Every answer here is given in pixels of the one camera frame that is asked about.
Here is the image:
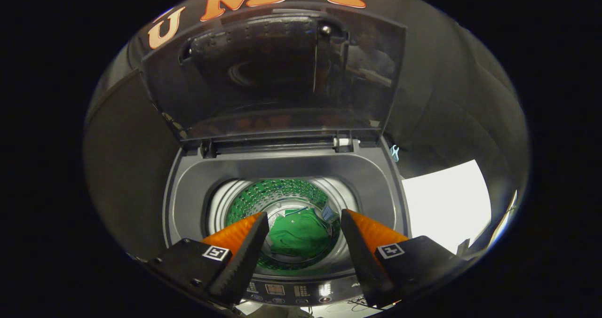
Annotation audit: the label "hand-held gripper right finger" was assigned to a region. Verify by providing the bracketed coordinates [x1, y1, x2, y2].
[340, 208, 468, 308]

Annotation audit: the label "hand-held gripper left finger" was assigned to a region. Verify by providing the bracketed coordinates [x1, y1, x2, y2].
[146, 211, 270, 308]

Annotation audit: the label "green polo shirt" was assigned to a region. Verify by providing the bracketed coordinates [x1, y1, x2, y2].
[268, 207, 332, 258]

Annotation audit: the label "grey top-load washing machine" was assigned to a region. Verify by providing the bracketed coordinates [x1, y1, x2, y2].
[162, 137, 412, 308]

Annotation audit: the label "transparent dark washing machine lid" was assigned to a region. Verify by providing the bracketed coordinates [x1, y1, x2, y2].
[140, 7, 407, 144]

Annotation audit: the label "white board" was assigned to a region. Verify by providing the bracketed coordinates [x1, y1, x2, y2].
[401, 159, 492, 254]

